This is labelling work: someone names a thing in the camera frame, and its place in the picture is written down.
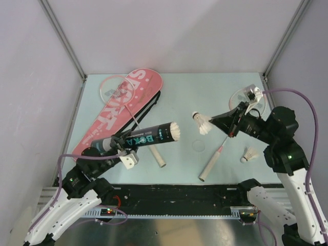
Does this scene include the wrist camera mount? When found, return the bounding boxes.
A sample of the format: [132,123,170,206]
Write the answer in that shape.
[118,150,139,170]
[243,84,263,114]

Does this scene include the pink badminton racket right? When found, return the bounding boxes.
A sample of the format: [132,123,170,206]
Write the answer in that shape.
[198,89,267,182]

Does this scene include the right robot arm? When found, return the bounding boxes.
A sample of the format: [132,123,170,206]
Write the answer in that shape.
[209,102,327,245]

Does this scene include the pink badminton racket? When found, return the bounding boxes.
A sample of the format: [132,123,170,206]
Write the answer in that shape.
[94,75,166,167]
[198,89,267,182]

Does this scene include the clear round tube lid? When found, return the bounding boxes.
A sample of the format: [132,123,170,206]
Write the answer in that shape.
[192,139,205,152]

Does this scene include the left aluminium frame post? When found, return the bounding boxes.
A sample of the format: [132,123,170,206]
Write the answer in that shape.
[38,0,87,82]

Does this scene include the pink badminton racket left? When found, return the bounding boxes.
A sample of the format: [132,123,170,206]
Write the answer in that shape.
[94,75,166,167]

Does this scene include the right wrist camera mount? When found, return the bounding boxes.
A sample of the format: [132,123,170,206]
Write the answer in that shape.
[243,84,263,114]

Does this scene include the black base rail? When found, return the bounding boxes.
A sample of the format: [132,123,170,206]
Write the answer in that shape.
[102,183,257,216]

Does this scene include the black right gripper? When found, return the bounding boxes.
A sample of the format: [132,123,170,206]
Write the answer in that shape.
[208,100,275,143]

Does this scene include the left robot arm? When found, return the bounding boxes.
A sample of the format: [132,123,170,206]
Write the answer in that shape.
[24,135,138,245]

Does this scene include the black shuttlecock tube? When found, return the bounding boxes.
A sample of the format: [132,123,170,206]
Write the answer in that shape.
[91,121,181,156]

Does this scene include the aluminium frame post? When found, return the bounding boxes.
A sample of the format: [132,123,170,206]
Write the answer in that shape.
[38,0,87,82]
[262,0,313,83]

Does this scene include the right aluminium frame post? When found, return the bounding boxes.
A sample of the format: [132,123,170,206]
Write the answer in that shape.
[262,0,313,83]

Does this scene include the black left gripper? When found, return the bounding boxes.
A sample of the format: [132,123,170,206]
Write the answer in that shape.
[92,130,132,177]

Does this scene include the pink racket cover bag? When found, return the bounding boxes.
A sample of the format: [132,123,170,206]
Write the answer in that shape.
[69,68,163,154]

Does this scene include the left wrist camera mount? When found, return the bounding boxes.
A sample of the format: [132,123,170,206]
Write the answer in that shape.
[118,150,139,170]

